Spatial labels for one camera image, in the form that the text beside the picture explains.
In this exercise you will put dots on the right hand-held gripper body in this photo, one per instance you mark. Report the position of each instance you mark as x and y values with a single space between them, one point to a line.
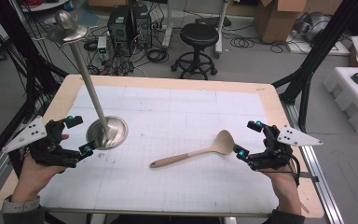
275 152

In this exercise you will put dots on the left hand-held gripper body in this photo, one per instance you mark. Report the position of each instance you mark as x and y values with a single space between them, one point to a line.
48 146

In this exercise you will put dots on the beige wooden spoon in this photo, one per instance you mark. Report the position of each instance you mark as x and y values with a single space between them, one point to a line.
223 144

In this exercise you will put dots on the steel utensil stand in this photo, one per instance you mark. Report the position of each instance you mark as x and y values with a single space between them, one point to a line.
112 132

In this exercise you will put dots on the person's right hand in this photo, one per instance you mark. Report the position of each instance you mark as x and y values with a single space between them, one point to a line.
284 186

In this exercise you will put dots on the person's left hand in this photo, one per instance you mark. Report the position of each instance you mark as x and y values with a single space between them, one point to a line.
34 180

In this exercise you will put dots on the wooden table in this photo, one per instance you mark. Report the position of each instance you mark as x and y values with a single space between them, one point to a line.
74 80

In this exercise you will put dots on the grey tape strip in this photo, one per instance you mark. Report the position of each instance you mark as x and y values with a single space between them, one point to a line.
310 178

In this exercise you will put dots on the thin wooden stick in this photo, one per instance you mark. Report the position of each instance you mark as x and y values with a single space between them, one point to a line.
305 208

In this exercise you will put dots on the grey wristband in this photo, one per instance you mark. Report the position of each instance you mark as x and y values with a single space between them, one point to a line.
21 205

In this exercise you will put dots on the white grid mat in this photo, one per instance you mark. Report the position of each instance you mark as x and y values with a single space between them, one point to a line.
167 180

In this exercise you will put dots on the small silver device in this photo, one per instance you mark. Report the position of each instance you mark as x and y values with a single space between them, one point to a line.
102 45

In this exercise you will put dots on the large white foam block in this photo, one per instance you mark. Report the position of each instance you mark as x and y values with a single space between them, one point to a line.
354 102

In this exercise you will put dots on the white metal stand leg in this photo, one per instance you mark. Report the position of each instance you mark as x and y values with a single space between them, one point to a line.
168 25
220 34

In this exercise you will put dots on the black computer tower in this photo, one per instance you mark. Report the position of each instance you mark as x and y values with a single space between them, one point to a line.
119 26
142 26

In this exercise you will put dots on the black round stool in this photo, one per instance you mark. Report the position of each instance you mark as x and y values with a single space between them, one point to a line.
199 35

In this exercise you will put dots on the brown cardboard box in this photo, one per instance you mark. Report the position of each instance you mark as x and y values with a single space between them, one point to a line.
279 21

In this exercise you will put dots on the black flat device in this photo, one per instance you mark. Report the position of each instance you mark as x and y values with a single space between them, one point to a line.
222 21

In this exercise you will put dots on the grey round appliance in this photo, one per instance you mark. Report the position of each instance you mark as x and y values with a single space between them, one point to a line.
317 26

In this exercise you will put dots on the white round table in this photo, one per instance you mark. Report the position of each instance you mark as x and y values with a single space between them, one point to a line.
52 4

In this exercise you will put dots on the aluminium rail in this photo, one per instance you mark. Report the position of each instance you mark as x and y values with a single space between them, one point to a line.
320 180

